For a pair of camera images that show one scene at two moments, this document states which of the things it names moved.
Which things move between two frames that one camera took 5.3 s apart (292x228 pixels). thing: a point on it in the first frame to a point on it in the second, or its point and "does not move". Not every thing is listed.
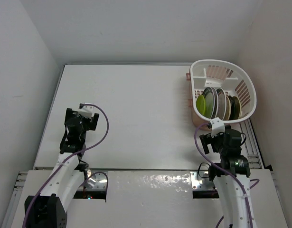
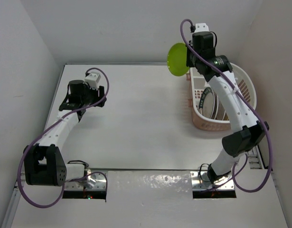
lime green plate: x=200 y=104 to x=177 y=59
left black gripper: x=90 y=122 to x=98 y=94
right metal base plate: x=199 y=183 does not move
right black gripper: x=207 y=138 to x=188 y=61
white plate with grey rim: x=209 y=95 does not move
